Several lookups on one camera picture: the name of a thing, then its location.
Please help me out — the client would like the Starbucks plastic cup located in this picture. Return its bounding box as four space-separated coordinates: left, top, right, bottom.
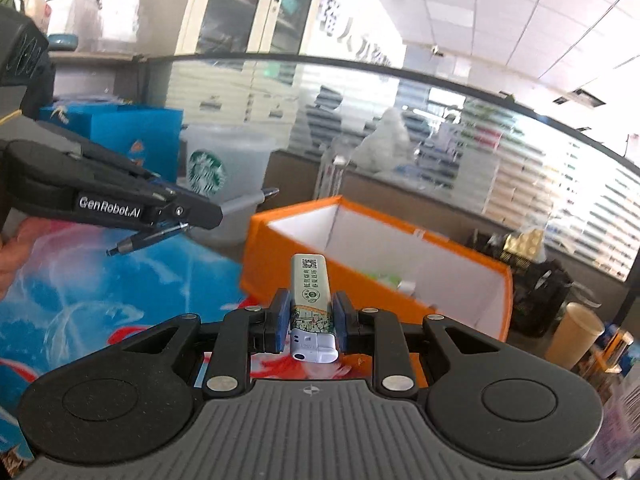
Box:
179 122 279 248

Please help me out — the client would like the white USB charger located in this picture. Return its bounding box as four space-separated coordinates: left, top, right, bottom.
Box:
397 280 416 297

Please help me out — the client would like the blue paper bag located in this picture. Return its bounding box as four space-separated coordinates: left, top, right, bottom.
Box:
39 103 183 182

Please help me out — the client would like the beige storage cabinet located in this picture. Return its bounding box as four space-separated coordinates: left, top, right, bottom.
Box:
174 0 320 54

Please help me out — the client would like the yellow building block plate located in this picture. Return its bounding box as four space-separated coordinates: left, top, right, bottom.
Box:
503 229 547 263

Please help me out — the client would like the AGON colourful desk mat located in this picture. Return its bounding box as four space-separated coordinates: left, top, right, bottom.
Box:
0 209 352 480

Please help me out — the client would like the orange cardboard box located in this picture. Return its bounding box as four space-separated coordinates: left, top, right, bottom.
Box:
240 196 513 341

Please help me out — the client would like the gold copper coil spool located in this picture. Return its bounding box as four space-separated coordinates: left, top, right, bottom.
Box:
597 328 634 374

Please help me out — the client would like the white green lighter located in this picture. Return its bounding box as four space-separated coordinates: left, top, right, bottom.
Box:
290 254 338 364

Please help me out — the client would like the grey tall product box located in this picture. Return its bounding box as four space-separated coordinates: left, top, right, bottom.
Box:
314 146 350 200

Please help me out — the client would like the brown paper cup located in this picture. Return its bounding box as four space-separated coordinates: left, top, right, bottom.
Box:
544 302 604 370

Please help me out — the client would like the black mesh desk organizer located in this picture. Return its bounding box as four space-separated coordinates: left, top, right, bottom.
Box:
465 230 573 338

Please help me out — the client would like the person left hand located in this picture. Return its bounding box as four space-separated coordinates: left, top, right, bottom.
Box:
0 218 51 299

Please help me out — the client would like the black silver screwdriver pen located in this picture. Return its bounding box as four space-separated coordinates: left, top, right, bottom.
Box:
106 188 280 257

